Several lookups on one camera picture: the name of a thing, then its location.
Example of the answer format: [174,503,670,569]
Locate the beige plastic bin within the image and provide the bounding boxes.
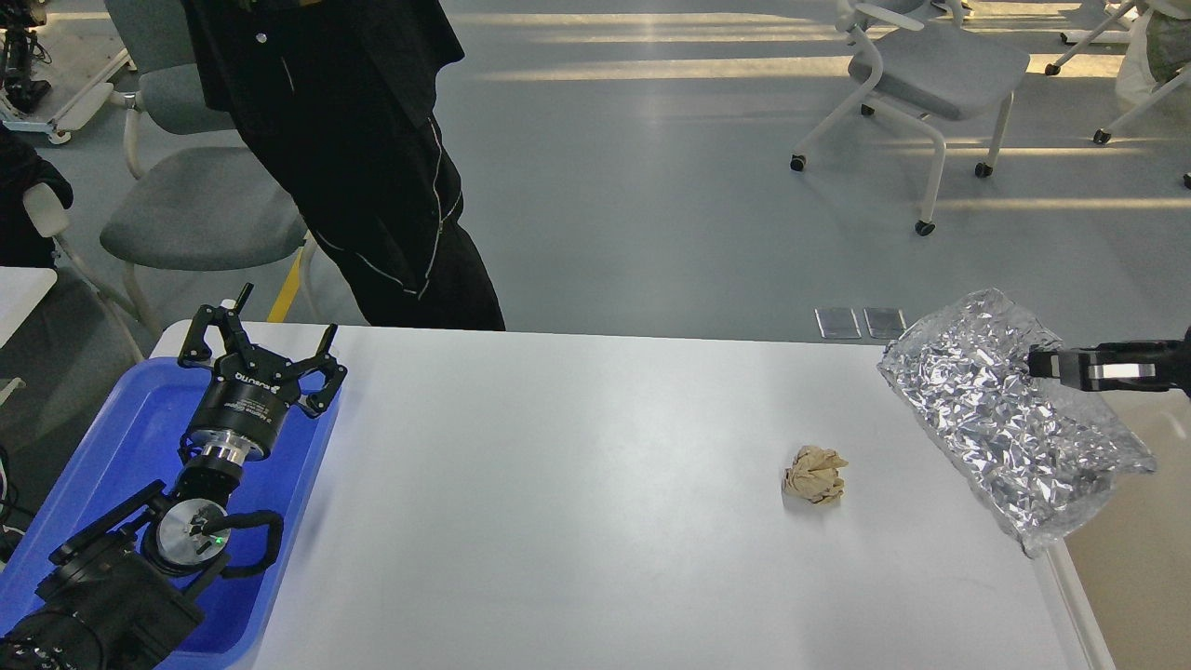
[1066,392,1190,669]

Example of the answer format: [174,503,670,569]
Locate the grey chair near left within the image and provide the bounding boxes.
[4,1,306,359]

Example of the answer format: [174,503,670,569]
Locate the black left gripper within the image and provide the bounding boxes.
[177,284,348,463]

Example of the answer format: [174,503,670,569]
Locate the silver foil bag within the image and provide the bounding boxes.
[877,288,1158,558]

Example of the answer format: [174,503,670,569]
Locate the white side table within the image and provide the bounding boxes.
[1,267,57,347]

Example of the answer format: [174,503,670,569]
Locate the person in black clothes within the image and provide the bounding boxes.
[181,1,505,331]

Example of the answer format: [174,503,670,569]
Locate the dark jacket on chair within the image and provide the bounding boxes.
[1,127,74,268]

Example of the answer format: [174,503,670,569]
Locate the crumpled beige paper ball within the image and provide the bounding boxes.
[782,445,850,505]

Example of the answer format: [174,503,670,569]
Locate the grey chair with castors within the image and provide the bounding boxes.
[790,1,1030,236]

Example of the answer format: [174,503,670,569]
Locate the robot stand far left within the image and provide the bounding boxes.
[0,0,133,146]

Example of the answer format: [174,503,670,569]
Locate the left floor outlet plate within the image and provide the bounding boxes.
[815,308,863,340]

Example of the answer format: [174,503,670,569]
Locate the white chair far right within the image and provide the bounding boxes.
[1045,1,1190,145]

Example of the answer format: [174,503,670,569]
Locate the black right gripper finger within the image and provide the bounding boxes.
[1068,362,1190,394]
[1025,336,1190,378]

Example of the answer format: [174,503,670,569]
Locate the right floor outlet plate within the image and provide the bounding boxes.
[863,308,908,342]

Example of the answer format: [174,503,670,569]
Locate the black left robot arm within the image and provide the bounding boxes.
[4,292,347,669]

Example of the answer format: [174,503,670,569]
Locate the floor outlet plate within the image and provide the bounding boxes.
[863,308,908,342]
[815,308,863,340]

